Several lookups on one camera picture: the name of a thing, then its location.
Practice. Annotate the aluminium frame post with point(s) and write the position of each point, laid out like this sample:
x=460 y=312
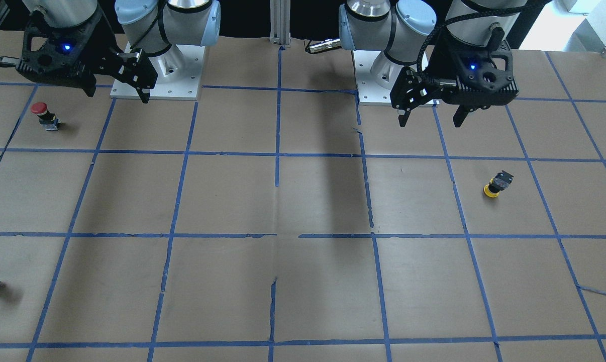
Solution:
x=279 y=33

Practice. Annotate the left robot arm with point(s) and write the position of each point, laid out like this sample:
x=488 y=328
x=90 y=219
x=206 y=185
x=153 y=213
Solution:
x=408 y=31

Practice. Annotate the red push button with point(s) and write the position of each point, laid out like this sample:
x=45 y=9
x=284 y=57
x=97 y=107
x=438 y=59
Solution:
x=48 y=120

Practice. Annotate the yellow push button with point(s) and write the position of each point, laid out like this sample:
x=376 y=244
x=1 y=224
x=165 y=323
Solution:
x=497 y=184

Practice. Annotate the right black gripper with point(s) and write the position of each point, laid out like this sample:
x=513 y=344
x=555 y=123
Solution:
x=100 y=46

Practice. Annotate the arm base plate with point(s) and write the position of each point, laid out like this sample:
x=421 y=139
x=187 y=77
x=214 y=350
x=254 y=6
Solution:
x=179 y=73
x=375 y=77

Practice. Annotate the silver cable connector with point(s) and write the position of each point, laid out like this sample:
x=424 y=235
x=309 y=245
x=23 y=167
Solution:
x=323 y=46

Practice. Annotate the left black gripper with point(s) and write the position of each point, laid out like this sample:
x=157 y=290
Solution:
x=444 y=66

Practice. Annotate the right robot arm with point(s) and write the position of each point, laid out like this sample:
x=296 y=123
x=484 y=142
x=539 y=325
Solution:
x=154 y=26

